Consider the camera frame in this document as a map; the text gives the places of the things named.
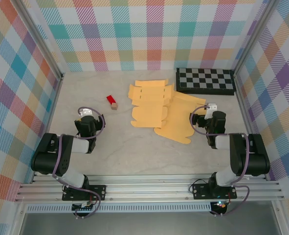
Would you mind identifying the black grey chessboard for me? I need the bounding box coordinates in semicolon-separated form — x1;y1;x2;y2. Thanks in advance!
175;68;237;96

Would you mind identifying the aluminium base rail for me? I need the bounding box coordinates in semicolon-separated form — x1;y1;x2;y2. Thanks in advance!
14;173;286;203

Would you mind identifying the yellow paper box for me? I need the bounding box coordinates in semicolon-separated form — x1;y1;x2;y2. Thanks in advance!
154;92;206;145
128;78;176;129

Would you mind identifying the perforated metal cable tray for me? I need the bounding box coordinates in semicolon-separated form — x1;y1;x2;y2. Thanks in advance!
25;204;213;213

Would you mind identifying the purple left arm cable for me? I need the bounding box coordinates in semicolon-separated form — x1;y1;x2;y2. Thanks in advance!
51;106;106;219

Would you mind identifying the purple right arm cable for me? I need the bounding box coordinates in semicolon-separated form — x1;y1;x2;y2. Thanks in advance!
189;104;250;217

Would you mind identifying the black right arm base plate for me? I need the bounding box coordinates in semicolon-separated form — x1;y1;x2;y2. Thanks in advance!
192;183;238;200

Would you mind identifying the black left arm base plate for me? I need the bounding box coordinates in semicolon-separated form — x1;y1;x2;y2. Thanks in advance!
62;185;107;202

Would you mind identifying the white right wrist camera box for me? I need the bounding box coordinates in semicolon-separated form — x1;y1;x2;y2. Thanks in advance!
204;102;219;121

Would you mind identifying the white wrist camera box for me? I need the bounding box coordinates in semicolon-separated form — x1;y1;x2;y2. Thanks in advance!
78;107;94;118
204;102;219;121

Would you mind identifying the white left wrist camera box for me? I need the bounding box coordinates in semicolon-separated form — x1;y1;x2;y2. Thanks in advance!
78;107;94;118

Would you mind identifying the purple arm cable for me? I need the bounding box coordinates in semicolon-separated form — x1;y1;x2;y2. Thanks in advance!
51;106;106;219
189;104;250;217

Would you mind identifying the aluminium corner post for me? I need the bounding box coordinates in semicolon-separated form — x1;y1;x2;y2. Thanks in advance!
233;0;281;78
16;0;65;81

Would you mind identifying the aluminium side rail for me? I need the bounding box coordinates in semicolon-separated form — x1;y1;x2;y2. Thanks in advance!
234;73;267;181
31;74;65;184

